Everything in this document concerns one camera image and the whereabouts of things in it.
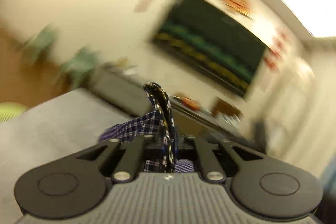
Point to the wooden board box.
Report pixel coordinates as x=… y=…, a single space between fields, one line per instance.
x=225 y=107

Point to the yellow green object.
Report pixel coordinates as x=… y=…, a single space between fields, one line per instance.
x=11 y=111

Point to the navy plaid shirt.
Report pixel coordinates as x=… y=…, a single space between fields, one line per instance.
x=136 y=127

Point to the television with patterned cover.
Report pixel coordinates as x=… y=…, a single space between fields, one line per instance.
x=210 y=43

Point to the green plastic child chair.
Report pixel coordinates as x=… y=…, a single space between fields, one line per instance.
x=39 y=43
x=80 y=64

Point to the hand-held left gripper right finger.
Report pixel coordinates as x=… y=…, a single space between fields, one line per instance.
x=203 y=153

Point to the red fruit bowl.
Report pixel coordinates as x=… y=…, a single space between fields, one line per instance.
x=189 y=102

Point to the white curtain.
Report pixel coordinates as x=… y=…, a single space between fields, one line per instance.
x=302 y=108

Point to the grey television cabinet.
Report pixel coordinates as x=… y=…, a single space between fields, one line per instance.
x=115 y=85

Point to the red orange wall decoration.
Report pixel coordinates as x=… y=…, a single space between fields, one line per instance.
x=233 y=1

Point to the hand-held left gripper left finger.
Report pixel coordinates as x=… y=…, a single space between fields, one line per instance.
x=139 y=150

